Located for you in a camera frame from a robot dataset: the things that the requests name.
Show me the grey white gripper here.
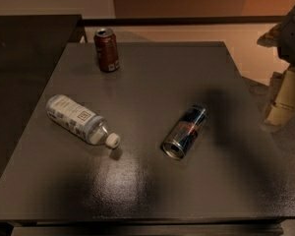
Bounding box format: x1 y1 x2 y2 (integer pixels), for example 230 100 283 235
257 6 295 132

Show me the blue silver redbull can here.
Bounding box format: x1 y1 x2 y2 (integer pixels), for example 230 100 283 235
162 104 207 160

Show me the red soda can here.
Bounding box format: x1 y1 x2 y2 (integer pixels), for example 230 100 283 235
93 28 120 73

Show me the clear plastic water bottle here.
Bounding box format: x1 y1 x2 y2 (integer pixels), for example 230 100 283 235
46 94 121 148

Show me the dark side table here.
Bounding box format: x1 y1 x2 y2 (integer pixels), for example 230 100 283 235
0 15 86 178

